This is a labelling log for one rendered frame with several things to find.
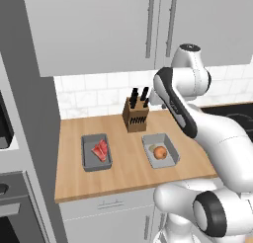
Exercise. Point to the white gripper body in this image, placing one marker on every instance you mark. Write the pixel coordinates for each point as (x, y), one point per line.
(154, 100)

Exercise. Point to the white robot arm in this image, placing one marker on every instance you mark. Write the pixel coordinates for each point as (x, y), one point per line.
(227, 145)

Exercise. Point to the grey container with onion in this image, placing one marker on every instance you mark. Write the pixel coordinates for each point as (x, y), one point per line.
(166, 140)

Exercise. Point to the pale garlic bulb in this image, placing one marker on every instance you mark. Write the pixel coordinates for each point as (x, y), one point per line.
(151, 148)

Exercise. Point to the orange onion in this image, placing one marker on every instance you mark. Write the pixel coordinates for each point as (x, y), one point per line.
(160, 152)

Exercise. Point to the red raw steak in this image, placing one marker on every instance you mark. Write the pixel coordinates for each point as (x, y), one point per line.
(100, 150)

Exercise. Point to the grey container with steak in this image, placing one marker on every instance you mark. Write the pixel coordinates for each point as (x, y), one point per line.
(86, 154)

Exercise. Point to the wooden knife block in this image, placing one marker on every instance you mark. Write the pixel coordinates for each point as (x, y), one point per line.
(135, 120)

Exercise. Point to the black hob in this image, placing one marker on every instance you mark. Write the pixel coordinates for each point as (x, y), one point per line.
(217, 110)

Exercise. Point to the wide grey upper cupboard door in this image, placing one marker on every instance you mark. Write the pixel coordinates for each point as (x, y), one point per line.
(92, 29)

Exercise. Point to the tall grey appliance housing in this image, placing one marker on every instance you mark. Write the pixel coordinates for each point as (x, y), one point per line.
(33, 105)

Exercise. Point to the grey drawer front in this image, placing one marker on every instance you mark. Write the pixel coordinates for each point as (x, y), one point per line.
(82, 207)

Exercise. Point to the grey lower cupboard door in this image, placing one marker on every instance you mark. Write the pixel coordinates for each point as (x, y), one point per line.
(105, 228)

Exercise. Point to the built-in microwave oven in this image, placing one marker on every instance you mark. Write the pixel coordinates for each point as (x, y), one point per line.
(4, 125)

